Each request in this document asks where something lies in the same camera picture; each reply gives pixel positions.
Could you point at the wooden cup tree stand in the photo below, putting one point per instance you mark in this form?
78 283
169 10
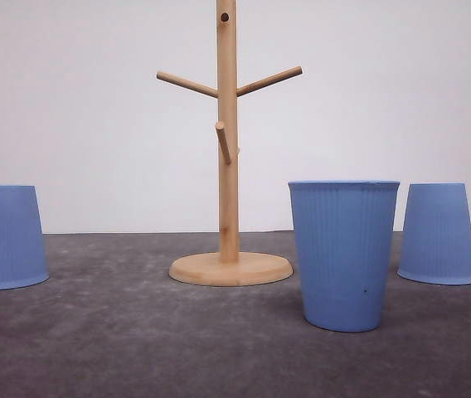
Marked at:
229 267

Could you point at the blue ribbed cup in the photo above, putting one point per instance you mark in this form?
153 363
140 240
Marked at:
436 234
22 249
344 230

